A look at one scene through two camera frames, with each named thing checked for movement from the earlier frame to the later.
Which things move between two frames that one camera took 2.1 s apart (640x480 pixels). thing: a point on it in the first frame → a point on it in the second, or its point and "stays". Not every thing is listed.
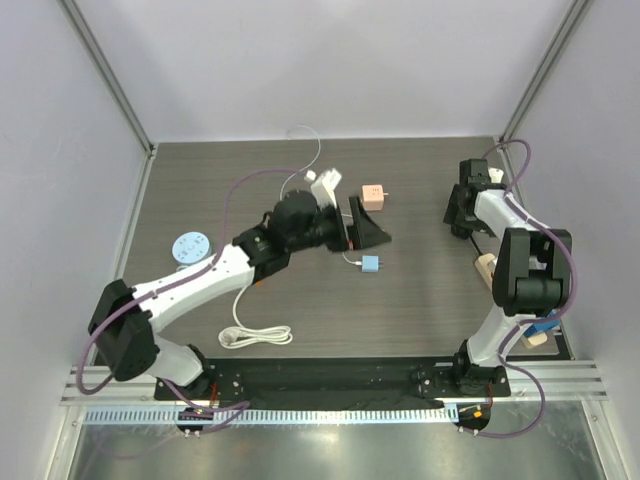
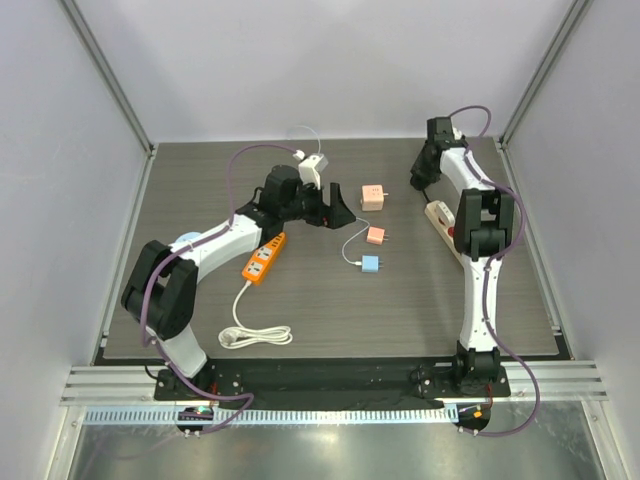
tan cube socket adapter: x=373 y=197 stays
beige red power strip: x=484 y=264 → x=447 y=233
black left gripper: x=363 y=233 → x=333 y=216
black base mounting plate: x=413 y=382 stays
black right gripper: x=458 y=215 → x=420 y=173
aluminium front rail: x=531 y=382 stays
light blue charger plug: x=371 y=263 stays
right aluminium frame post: x=568 y=25 stays
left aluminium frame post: x=106 y=75 stays
